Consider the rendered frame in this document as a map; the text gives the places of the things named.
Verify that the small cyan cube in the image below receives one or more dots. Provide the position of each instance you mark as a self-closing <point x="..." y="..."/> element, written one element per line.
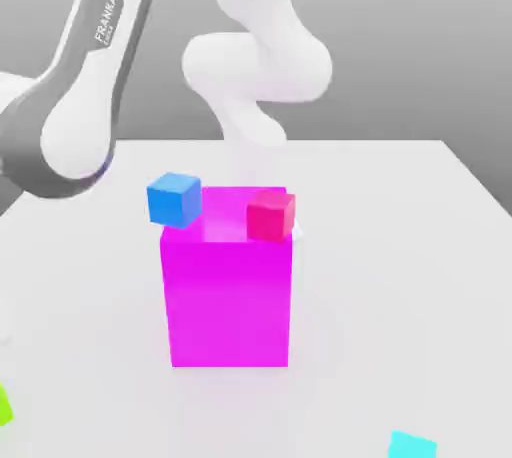
<point x="410" y="446"/>

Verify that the small lime green cube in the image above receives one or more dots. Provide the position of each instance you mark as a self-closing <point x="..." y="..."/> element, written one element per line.
<point x="4" y="406"/>

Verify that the small red cube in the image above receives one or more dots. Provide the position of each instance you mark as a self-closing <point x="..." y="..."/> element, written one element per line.
<point x="267" y="218"/>

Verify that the large magenta box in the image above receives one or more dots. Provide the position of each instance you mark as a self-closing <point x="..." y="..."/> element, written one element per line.
<point x="226" y="298"/>

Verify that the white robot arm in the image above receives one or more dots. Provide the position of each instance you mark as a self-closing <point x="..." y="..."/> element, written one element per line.
<point x="256" y="66"/>

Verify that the small blue cube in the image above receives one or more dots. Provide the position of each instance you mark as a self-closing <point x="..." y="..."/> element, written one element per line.
<point x="172" y="202"/>

